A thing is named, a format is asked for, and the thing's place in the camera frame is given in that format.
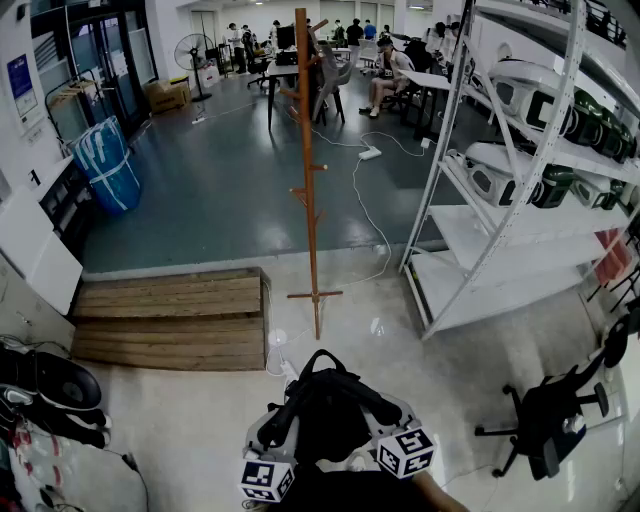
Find grey shell chair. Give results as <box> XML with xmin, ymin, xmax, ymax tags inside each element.
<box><xmin>312</xmin><ymin>44</ymin><xmax>354</xmax><ymax>126</ymax></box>

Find blue wall poster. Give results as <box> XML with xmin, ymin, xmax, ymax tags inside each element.
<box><xmin>6</xmin><ymin>53</ymin><xmax>40</xmax><ymax>120</ymax></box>

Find green and white appliance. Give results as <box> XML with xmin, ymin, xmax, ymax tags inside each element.
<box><xmin>569</xmin><ymin>89</ymin><xmax>609</xmax><ymax>146</ymax></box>
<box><xmin>532</xmin><ymin>164</ymin><xmax>576</xmax><ymax>209</ymax></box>
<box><xmin>599</xmin><ymin>107</ymin><xmax>629</xmax><ymax>159</ymax></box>
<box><xmin>574</xmin><ymin>177</ymin><xmax>626</xmax><ymax>211</ymax></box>

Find person's black clothing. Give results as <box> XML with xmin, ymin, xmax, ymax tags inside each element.
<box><xmin>294</xmin><ymin>462</ymin><xmax>446</xmax><ymax>512</ymax></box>

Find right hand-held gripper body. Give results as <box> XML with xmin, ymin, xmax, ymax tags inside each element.
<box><xmin>367</xmin><ymin>393</ymin><xmax>437</xmax><ymax>481</ymax></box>

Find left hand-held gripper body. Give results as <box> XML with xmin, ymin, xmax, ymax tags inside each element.
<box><xmin>237</xmin><ymin>405</ymin><xmax>301</xmax><ymax>504</ymax></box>

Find white appliance with black lid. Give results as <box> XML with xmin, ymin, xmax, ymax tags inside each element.
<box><xmin>464</xmin><ymin>142</ymin><xmax>544</xmax><ymax>209</ymax></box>

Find black office chair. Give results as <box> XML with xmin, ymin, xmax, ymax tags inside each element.
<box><xmin>473</xmin><ymin>309</ymin><xmax>636</xmax><ymax>482</ymax></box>

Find black swivel chair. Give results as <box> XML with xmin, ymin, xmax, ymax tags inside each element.
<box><xmin>247</xmin><ymin>49</ymin><xmax>274</xmax><ymax>91</ymax></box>

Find white metal shelving unit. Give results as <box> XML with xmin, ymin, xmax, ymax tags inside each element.
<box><xmin>398</xmin><ymin>0</ymin><xmax>640</xmax><ymax>342</ymax></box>

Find large white appliance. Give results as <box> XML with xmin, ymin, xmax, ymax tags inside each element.
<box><xmin>487</xmin><ymin>58</ymin><xmax>576</xmax><ymax>136</ymax></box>

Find wooden coat rack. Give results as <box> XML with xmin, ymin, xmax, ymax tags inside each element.
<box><xmin>278</xmin><ymin>7</ymin><xmax>345</xmax><ymax>341</ymax></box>

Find black backpack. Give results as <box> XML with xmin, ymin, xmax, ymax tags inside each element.
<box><xmin>257</xmin><ymin>349</ymin><xmax>404</xmax><ymax>464</ymax></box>

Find person's right forearm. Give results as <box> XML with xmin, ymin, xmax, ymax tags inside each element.
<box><xmin>412</xmin><ymin>472</ymin><xmax>471</xmax><ymax>512</ymax></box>

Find white desk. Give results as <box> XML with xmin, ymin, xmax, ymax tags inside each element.
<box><xmin>397</xmin><ymin>68</ymin><xmax>456</xmax><ymax>141</ymax></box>

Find grey table with black legs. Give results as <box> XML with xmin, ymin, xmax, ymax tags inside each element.
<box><xmin>266</xmin><ymin>58</ymin><xmax>321</xmax><ymax>132</ymax></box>

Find white cabinet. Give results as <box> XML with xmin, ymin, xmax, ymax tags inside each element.
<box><xmin>0</xmin><ymin>154</ymin><xmax>85</xmax><ymax>317</ymax></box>

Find white plastic bag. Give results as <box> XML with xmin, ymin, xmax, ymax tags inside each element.
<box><xmin>0</xmin><ymin>424</ymin><xmax>149</xmax><ymax>512</ymax></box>

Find glass entrance door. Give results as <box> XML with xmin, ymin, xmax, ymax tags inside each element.
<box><xmin>29</xmin><ymin>0</ymin><xmax>159</xmax><ymax>146</ymax></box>

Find cardboard box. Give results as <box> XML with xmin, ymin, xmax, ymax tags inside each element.
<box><xmin>144</xmin><ymin>78</ymin><xmax>193</xmax><ymax>116</ymax></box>

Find wooden plank platform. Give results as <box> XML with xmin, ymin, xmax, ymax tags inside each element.
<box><xmin>69</xmin><ymin>266</ymin><xmax>271</xmax><ymax>372</ymax></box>

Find black standing fan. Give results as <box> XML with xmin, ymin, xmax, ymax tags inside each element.
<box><xmin>173</xmin><ymin>32</ymin><xmax>216</xmax><ymax>104</ymax></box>

